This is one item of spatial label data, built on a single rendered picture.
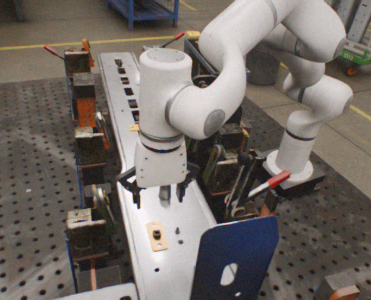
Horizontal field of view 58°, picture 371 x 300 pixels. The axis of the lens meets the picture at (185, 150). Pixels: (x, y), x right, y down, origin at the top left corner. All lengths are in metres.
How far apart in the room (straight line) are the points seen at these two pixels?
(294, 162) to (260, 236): 0.95
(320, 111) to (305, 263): 0.51
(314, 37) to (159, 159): 0.44
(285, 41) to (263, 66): 3.08
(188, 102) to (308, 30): 0.40
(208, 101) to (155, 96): 0.09
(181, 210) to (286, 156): 0.63
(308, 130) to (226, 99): 0.80
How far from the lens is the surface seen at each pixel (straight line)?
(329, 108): 1.20
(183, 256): 0.79
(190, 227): 0.84
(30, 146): 1.66
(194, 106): 0.50
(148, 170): 0.64
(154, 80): 0.53
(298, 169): 1.42
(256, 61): 3.95
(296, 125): 1.29
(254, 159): 0.73
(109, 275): 0.79
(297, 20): 0.80
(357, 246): 1.40
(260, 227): 0.44
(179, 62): 0.53
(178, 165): 0.65
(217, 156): 0.92
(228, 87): 0.52
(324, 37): 0.84
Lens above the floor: 1.64
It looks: 36 degrees down
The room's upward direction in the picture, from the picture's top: 6 degrees clockwise
